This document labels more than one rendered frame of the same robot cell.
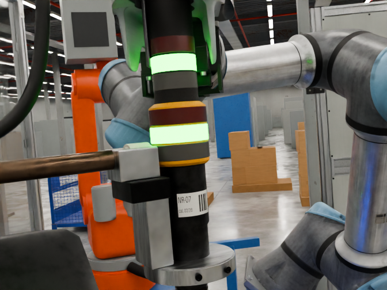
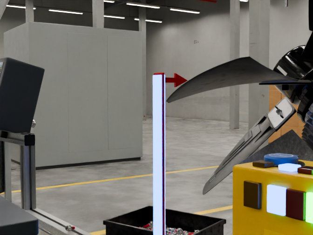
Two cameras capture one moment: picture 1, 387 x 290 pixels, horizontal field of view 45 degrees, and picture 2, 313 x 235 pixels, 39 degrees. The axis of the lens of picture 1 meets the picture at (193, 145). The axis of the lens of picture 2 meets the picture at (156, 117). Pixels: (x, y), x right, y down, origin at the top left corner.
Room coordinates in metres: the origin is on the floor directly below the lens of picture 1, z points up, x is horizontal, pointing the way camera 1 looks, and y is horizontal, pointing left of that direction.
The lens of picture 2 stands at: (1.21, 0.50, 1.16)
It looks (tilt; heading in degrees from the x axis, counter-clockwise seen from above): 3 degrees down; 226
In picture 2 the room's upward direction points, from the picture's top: straight up
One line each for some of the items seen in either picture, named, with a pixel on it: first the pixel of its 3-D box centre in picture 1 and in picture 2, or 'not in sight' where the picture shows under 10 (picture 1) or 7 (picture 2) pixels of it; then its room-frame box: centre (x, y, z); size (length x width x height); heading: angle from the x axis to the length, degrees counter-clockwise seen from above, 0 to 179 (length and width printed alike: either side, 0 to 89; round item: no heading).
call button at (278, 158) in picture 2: not in sight; (281, 161); (0.73, 0.22, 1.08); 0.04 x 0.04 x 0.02
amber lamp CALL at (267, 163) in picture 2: not in sight; (262, 164); (0.77, 0.22, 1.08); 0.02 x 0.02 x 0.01; 84
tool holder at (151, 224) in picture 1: (173, 209); not in sight; (0.35, 0.02, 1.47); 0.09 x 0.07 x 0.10; 119
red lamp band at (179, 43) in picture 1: (172, 47); not in sight; (0.35, 0.01, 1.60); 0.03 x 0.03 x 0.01
